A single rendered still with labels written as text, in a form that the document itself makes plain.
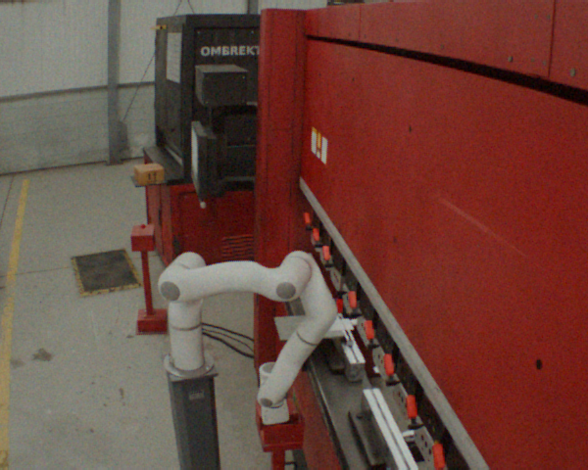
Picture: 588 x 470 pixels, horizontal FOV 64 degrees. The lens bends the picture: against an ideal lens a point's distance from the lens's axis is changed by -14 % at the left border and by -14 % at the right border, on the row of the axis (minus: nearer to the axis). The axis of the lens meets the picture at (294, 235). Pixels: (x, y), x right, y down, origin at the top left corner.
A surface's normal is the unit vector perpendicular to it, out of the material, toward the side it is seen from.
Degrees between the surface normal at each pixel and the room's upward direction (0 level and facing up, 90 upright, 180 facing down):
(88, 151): 90
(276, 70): 90
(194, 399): 90
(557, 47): 90
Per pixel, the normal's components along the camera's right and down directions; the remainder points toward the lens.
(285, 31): 0.18, 0.38
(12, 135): 0.41, 0.36
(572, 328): -0.98, 0.03
